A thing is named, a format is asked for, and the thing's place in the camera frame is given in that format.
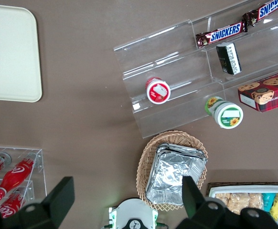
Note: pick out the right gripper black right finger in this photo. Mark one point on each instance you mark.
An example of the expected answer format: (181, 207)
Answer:
(194, 202)

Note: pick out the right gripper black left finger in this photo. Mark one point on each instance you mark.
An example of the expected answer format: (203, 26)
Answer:
(57, 205)

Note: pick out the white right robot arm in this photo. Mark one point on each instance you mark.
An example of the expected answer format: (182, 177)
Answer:
(134, 211)

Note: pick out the light woven wicker basket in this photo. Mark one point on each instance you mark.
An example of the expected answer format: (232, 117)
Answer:
(145, 167)

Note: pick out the cream plastic serving tray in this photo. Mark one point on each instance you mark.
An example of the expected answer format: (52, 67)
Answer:
(10, 71)

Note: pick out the clear rice cracker pack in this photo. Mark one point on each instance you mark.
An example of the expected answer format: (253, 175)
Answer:
(256, 200)
(222, 198)
(239, 201)

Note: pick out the stacked aluminium foil trays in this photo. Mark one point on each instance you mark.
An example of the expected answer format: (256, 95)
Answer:
(170, 171)

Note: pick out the clear acrylic bottle rack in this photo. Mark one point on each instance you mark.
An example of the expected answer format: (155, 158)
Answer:
(39, 164)

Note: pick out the dark woven placemat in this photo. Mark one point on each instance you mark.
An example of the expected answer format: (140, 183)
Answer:
(244, 184)

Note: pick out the teal snack packet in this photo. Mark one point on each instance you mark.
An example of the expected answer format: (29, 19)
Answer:
(268, 201)

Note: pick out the green sunflower lidded cup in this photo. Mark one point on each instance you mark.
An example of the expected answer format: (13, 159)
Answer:
(227, 115)

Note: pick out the red strawberry lidded cup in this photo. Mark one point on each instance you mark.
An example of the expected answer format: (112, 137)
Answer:
(158, 91)

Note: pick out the red tartan cookie box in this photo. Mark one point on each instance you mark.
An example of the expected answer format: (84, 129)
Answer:
(268, 95)

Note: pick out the clear acrylic stepped display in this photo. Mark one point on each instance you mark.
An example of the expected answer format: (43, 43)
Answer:
(167, 59)

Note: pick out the small black and white box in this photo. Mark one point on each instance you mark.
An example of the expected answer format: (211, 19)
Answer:
(228, 58)

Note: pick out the Snickers chocolate bar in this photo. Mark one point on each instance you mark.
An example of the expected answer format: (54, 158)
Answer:
(268, 10)
(225, 33)

